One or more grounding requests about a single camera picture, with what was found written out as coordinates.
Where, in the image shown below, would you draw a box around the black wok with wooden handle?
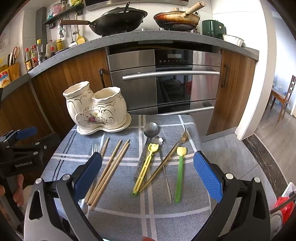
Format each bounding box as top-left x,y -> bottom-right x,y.
60,7 -> 148,37

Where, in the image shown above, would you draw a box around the blue-grey checked tablecloth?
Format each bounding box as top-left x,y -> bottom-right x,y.
40,113 -> 222,241

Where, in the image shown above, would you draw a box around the orange-handled scissors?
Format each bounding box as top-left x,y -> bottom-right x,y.
13,46 -> 21,64

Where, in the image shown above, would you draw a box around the white ceramic double utensil holder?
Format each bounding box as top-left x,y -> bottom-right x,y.
63,81 -> 132,135

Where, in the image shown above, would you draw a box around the row of condiment bottles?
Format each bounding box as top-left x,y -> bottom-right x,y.
24,39 -> 66,71

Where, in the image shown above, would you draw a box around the stainless steel built-in oven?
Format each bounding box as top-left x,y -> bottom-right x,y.
107,49 -> 222,116

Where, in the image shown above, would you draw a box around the red plastic object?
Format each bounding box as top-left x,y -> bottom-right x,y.
275,182 -> 296,223

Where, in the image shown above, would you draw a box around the large silver spoon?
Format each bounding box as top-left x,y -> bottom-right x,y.
134,122 -> 159,182

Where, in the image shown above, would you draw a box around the yellow snack packet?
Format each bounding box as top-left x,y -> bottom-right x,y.
0,58 -> 11,88

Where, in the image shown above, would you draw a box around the silver hanging ladle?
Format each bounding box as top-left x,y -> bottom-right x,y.
68,23 -> 78,48

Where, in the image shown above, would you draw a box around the black wall shelf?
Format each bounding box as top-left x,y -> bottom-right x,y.
43,6 -> 84,28

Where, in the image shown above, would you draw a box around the wide wooden cabinet door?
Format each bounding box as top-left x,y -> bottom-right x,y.
31,50 -> 111,139

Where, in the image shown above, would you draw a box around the rusty frying pan wooden handle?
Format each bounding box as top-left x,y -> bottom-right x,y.
153,1 -> 206,32

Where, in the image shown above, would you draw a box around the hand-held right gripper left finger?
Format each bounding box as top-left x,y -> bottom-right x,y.
23,152 -> 104,241

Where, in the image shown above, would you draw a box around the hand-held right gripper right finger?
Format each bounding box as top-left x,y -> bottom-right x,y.
193,151 -> 278,241

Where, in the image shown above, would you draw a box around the grey speckled countertop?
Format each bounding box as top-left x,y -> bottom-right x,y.
0,30 -> 259,98

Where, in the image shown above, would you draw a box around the silver fork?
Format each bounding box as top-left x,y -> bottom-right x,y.
80,143 -> 101,215

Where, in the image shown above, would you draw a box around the wooden chair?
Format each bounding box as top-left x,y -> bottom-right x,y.
279,75 -> 296,122

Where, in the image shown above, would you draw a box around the black cable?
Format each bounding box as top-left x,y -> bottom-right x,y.
270,191 -> 296,213

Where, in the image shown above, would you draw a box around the green-handled yellow plastic spoon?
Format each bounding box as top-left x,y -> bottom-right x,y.
174,146 -> 187,204

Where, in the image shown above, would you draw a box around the long gold fork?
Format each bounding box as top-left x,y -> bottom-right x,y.
138,125 -> 189,193

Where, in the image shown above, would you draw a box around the wooden dining table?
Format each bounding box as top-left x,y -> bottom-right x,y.
270,88 -> 289,109

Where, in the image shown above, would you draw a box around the wooden chopstick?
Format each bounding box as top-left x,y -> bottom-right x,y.
87,141 -> 128,206
100,137 -> 110,156
84,139 -> 122,204
91,139 -> 130,208

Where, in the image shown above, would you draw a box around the narrow wooden cabinet door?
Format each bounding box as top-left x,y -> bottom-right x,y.
206,50 -> 256,136

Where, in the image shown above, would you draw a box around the wooden knife block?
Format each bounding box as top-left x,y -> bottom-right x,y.
8,62 -> 21,81

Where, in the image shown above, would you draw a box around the yellow hanging spatula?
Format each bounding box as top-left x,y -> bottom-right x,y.
76,14 -> 85,45

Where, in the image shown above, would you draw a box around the silver flower-head spoon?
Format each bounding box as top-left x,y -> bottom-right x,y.
154,136 -> 173,205

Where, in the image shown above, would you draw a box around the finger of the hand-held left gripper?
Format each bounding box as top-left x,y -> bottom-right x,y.
25,133 -> 62,160
0,126 -> 38,149

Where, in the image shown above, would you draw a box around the person's left hand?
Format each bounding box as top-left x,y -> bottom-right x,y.
0,174 -> 25,220

